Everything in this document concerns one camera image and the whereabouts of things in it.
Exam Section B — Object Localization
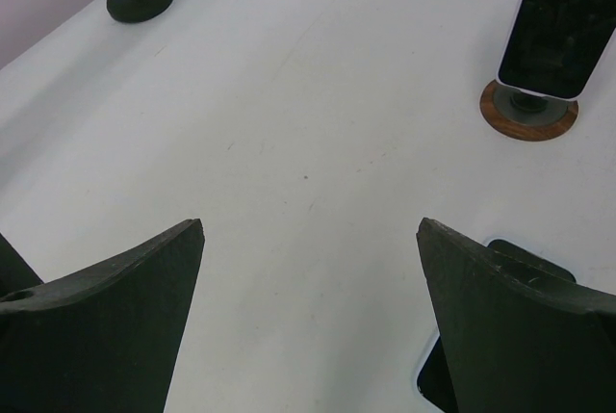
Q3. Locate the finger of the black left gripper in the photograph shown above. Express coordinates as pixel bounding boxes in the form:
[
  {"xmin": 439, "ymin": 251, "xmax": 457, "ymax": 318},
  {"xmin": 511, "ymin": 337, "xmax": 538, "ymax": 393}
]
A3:
[{"xmin": 0, "ymin": 235, "xmax": 43, "ymax": 294}]

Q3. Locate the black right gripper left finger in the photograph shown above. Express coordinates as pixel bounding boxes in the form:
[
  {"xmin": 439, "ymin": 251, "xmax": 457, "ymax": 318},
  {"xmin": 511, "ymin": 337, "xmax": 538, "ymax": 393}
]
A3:
[{"xmin": 1, "ymin": 219, "xmax": 204, "ymax": 412}]

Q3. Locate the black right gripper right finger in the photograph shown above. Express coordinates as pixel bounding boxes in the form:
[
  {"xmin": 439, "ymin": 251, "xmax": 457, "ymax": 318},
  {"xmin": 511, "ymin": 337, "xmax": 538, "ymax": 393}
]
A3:
[{"xmin": 417, "ymin": 219, "xmax": 615, "ymax": 412}]

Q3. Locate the wooden base phone stand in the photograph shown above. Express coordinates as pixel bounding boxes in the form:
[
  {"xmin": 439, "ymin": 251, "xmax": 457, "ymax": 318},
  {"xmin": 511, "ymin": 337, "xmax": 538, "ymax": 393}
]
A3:
[{"xmin": 479, "ymin": 80, "xmax": 578, "ymax": 142}]

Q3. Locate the white cased phone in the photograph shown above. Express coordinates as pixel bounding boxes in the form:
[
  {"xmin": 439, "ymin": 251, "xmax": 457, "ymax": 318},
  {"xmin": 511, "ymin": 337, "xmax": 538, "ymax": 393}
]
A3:
[{"xmin": 497, "ymin": 0, "xmax": 615, "ymax": 100}]

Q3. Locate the light blue cased phone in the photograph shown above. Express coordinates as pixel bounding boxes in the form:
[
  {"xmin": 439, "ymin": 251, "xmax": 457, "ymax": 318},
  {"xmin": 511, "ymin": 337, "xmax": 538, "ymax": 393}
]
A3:
[{"xmin": 416, "ymin": 238, "xmax": 577, "ymax": 412}]

